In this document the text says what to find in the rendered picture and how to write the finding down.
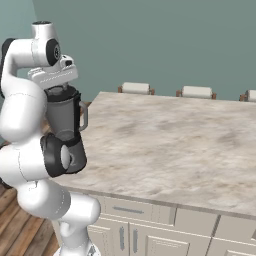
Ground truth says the plain cream drawer front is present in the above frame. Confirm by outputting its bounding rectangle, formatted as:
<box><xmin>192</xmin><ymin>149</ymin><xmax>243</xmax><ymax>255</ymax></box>
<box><xmin>214</xmin><ymin>214</ymin><xmax>256</xmax><ymax>245</ymax></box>
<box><xmin>173</xmin><ymin>207</ymin><xmax>220</xmax><ymax>237</ymax></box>

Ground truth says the white cushioned wooden stool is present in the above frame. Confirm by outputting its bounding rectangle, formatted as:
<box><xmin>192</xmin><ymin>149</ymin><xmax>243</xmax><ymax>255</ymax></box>
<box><xmin>175</xmin><ymin>85</ymin><xmax>218</xmax><ymax>100</ymax></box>
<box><xmin>238</xmin><ymin>89</ymin><xmax>256</xmax><ymax>103</ymax></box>
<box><xmin>117</xmin><ymin>81</ymin><xmax>156</xmax><ymax>96</ymax></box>

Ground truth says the wide cream drawer front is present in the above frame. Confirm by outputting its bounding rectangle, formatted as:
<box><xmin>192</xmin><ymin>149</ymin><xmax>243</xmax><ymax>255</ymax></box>
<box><xmin>99</xmin><ymin>195</ymin><xmax>177</xmax><ymax>227</ymax></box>

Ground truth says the grey drawer handle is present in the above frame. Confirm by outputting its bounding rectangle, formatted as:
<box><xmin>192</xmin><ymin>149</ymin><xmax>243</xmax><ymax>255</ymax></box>
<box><xmin>112</xmin><ymin>206</ymin><xmax>145</xmax><ymax>215</ymax></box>

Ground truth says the grey blender with black base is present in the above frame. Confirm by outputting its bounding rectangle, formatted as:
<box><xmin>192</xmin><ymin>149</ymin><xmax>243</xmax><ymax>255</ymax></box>
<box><xmin>43</xmin><ymin>84</ymin><xmax>90</xmax><ymax>175</ymax></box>

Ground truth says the grey cupboard door handle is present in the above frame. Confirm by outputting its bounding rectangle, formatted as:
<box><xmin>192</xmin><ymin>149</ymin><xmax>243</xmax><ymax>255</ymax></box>
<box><xmin>132</xmin><ymin>228</ymin><xmax>139</xmax><ymax>255</ymax></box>
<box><xmin>118</xmin><ymin>226</ymin><xmax>126</xmax><ymax>252</ymax></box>

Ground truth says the cream cupboard door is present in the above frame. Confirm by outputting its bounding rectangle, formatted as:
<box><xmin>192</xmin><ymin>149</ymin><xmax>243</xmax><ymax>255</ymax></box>
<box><xmin>206</xmin><ymin>236</ymin><xmax>256</xmax><ymax>256</ymax></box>
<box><xmin>86</xmin><ymin>218</ymin><xmax>131</xmax><ymax>256</ymax></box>
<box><xmin>128</xmin><ymin>223</ymin><xmax>213</xmax><ymax>256</ymax></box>

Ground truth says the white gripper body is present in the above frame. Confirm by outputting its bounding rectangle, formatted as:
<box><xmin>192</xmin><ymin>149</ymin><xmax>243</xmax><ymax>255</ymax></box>
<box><xmin>27</xmin><ymin>63</ymin><xmax>80</xmax><ymax>91</ymax></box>

